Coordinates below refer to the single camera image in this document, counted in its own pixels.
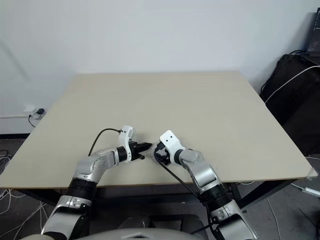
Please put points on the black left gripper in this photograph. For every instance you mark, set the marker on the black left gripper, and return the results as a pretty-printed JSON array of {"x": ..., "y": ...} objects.
[{"x": 134, "y": 150}]

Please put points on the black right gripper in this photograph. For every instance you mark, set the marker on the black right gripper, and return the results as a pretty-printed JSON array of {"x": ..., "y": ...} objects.
[{"x": 163, "y": 156}]

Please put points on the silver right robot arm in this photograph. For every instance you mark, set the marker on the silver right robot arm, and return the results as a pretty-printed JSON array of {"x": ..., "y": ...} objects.
[{"x": 205, "y": 175}]

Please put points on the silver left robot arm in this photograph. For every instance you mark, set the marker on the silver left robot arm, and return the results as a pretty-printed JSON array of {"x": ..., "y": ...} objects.
[{"x": 92, "y": 165}]

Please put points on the grey robot torso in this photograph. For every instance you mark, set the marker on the grey robot torso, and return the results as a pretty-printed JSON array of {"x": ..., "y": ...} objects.
[{"x": 140, "y": 235}]

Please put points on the black power adapter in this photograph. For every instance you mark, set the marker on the black power adapter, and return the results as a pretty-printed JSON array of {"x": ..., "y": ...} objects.
[{"x": 40, "y": 111}]

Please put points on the black fabric bag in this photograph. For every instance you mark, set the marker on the black fabric bag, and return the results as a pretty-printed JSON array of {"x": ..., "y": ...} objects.
[{"x": 297, "y": 105}]

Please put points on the clear tape on table corner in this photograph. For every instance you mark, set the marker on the clear tape on table corner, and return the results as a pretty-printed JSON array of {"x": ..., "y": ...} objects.
[{"x": 312, "y": 173}]

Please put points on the white floor power strip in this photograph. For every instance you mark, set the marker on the white floor power strip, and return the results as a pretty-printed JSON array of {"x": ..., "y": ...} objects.
[{"x": 312, "y": 190}]

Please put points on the open black laptop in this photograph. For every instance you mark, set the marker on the open black laptop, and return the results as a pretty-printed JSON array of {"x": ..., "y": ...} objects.
[{"x": 314, "y": 32}]

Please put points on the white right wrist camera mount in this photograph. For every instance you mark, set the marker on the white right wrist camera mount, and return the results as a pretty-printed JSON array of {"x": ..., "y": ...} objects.
[{"x": 170, "y": 140}]

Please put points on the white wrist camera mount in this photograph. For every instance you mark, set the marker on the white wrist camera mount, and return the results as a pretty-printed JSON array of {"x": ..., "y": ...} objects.
[
  {"x": 170, "y": 140},
  {"x": 126, "y": 136}
]

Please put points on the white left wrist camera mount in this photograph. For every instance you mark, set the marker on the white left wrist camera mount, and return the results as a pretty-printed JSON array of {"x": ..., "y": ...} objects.
[{"x": 126, "y": 136}]

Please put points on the black table frame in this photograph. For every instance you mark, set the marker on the black table frame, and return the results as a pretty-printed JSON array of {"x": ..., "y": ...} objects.
[{"x": 270, "y": 190}]

